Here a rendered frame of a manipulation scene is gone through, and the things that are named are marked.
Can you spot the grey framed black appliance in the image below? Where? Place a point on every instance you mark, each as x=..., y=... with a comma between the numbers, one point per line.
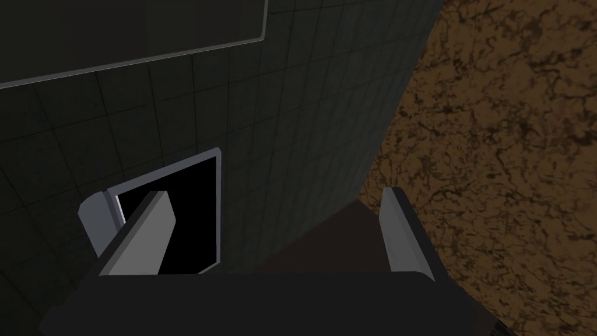
x=198, y=219

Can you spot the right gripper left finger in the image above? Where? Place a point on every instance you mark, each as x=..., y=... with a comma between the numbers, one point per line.
x=140, y=242

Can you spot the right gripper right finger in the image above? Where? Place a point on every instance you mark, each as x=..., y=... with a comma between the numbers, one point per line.
x=401, y=242

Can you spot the dark panel with pale rim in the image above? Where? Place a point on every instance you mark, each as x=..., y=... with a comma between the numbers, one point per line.
x=116, y=32

